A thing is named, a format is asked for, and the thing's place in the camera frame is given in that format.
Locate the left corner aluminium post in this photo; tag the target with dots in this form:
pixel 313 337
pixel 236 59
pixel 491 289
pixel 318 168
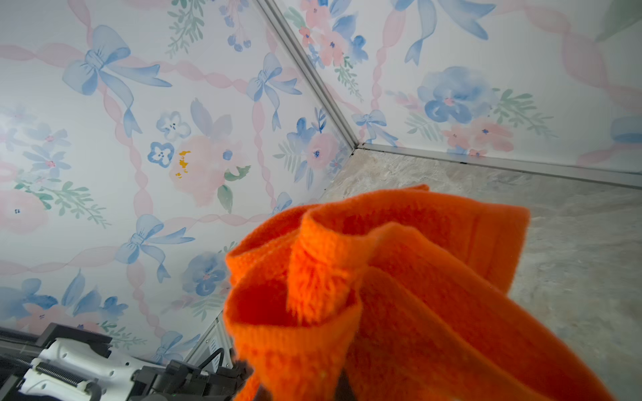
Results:
pixel 271 11

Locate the orange cleaning cloth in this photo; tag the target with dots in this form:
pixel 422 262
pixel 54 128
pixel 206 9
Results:
pixel 394 295

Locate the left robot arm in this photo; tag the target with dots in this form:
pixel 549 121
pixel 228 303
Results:
pixel 68 363

